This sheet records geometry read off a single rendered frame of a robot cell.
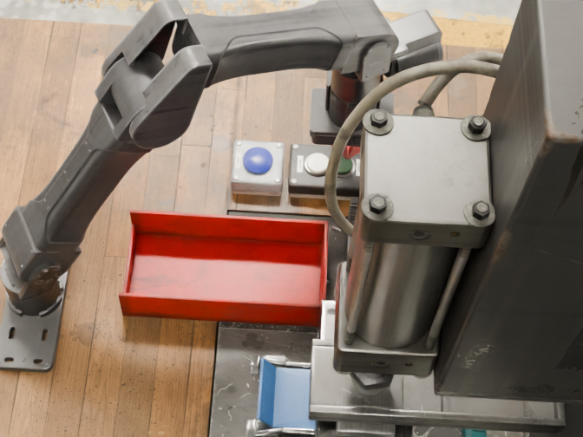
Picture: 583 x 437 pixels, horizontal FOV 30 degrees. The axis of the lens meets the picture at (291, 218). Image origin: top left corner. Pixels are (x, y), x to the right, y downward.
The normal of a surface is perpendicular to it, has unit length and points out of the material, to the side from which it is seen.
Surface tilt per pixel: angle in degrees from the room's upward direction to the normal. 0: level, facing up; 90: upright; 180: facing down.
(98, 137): 54
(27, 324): 0
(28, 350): 0
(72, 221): 83
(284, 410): 0
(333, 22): 18
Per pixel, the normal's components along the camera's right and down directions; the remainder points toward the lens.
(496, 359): -0.04, 0.87
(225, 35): 0.32, -0.57
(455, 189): 0.04, -0.49
